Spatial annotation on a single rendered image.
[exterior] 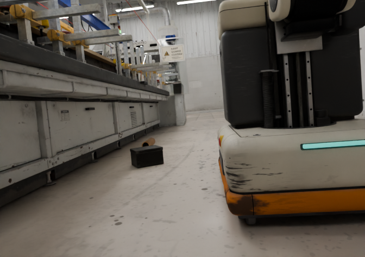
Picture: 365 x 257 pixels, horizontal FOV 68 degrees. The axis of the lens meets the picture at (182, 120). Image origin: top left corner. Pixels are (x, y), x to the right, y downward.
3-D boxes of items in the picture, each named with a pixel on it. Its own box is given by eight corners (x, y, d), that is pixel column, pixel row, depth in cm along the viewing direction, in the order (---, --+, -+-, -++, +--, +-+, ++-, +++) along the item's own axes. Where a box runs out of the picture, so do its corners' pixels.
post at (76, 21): (85, 67, 163) (77, -14, 161) (82, 66, 160) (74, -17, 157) (80, 67, 164) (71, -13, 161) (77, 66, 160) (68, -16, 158)
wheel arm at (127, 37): (132, 42, 164) (132, 35, 164) (131, 41, 161) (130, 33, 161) (64, 49, 168) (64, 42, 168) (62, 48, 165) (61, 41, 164)
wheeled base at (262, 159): (218, 169, 146) (214, 124, 145) (340, 161, 140) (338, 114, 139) (228, 224, 79) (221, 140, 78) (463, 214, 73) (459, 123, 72)
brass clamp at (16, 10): (43, 25, 120) (42, 13, 120) (23, 15, 107) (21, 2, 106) (30, 26, 121) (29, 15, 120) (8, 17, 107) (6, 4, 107)
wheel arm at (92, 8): (101, 15, 114) (100, 5, 114) (98, 12, 111) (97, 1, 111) (6, 26, 118) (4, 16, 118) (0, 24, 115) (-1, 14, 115)
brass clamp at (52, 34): (71, 44, 145) (70, 35, 145) (58, 38, 132) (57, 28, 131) (61, 45, 146) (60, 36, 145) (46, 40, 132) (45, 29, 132)
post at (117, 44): (123, 76, 237) (118, 24, 235) (121, 75, 233) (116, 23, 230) (118, 76, 238) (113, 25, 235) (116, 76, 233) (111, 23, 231)
